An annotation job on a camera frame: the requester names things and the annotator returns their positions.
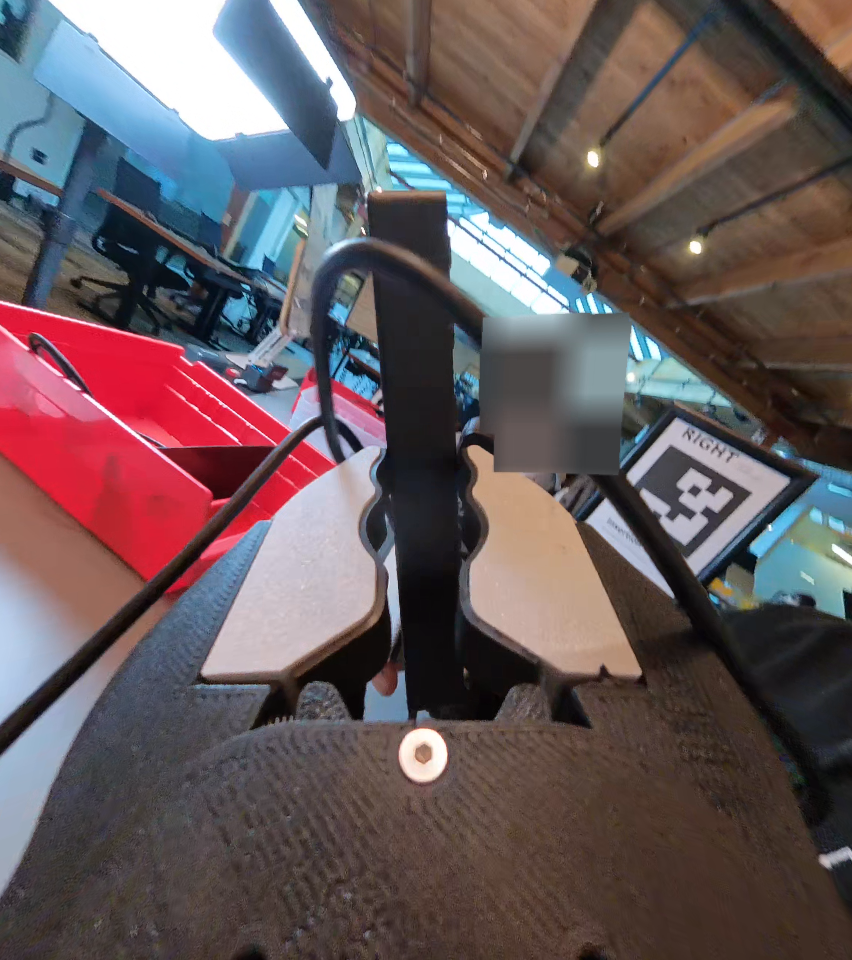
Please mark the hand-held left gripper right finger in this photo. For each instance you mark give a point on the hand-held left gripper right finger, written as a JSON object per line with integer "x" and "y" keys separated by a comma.
{"x": 546, "y": 592}

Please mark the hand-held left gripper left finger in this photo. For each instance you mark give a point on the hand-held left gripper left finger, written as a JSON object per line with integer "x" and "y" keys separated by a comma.
{"x": 298, "y": 585}

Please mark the person's left hand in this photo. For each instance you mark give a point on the person's left hand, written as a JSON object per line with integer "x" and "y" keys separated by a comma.
{"x": 386, "y": 681}

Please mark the long red plastic bin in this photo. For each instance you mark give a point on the long red plastic bin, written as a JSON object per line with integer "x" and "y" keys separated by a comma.
{"x": 351, "y": 405}

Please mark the small ceiling spotlight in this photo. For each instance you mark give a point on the small ceiling spotlight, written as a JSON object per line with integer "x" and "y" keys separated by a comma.
{"x": 593, "y": 157}
{"x": 695, "y": 246}

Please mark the instruction sheet on stand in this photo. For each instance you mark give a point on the instruction sheet on stand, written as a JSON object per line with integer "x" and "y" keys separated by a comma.
{"x": 297, "y": 285}

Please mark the wood-edged office table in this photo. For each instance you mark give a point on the wood-edged office table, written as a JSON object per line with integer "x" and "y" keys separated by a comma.
{"x": 185, "y": 251}

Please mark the black office chair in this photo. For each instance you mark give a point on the black office chair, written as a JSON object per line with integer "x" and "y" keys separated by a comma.
{"x": 133, "y": 240}

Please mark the grey steel column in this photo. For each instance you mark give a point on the grey steel column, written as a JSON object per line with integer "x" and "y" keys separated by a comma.
{"x": 65, "y": 217}

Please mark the dark ceiling light panel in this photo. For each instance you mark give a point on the dark ceiling light panel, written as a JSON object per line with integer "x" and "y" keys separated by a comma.
{"x": 283, "y": 82}

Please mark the framed black-white picture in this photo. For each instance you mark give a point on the framed black-white picture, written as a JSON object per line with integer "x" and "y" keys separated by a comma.
{"x": 5, "y": 26}

